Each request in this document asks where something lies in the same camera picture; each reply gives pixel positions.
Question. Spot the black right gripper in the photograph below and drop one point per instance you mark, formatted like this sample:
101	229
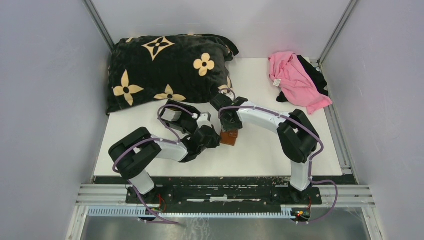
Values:
226	126

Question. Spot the pink cloth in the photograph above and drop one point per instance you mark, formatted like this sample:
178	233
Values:
287	73

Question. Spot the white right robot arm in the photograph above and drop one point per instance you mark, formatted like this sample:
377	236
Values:
298	138

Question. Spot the white card stack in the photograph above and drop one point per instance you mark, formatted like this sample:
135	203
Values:
171	115

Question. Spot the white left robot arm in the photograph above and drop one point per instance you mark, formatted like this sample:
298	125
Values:
132	154

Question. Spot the white slotted cable duct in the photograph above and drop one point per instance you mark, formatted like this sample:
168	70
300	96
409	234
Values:
141	212

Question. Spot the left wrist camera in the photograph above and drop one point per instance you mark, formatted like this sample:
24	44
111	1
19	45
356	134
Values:
202	119

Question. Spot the black cloth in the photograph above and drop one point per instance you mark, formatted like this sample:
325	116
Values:
316	76

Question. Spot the brown leather card holder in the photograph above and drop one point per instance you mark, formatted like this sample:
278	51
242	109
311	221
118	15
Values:
229	137

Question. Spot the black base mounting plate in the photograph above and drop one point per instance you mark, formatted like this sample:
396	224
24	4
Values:
259	194

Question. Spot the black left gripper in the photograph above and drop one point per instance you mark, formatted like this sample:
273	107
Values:
216	141

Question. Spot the black floral plush pillow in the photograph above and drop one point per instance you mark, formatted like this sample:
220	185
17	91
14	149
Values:
189	68

